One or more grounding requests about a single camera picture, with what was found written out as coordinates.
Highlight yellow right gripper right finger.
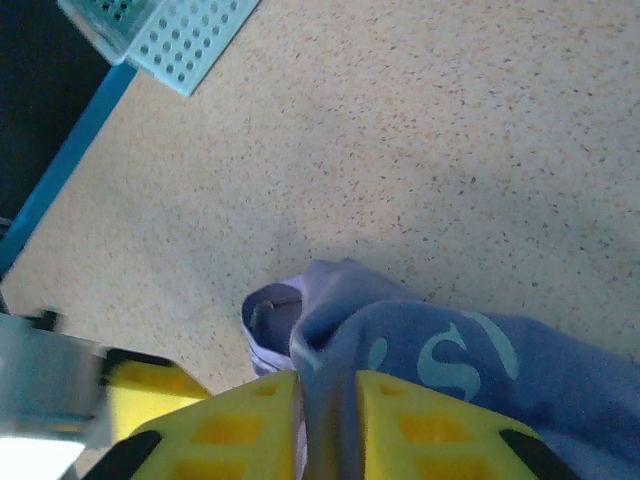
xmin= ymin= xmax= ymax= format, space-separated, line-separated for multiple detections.
xmin=355 ymin=369 xmax=580 ymax=480

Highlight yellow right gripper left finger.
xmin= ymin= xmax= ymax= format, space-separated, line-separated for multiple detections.
xmin=82 ymin=371 xmax=302 ymax=480

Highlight purple t-shirt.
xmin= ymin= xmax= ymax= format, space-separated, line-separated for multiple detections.
xmin=241 ymin=257 xmax=640 ymax=480

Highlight blue table edge strip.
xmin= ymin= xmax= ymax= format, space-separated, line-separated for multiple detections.
xmin=0 ymin=63 xmax=139 ymax=279

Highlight pale blue perforated plastic basket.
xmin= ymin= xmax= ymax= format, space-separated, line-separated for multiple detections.
xmin=56 ymin=0 xmax=262 ymax=98

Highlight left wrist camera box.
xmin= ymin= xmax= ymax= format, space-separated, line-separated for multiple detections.
xmin=0 ymin=312 xmax=114 ymax=480

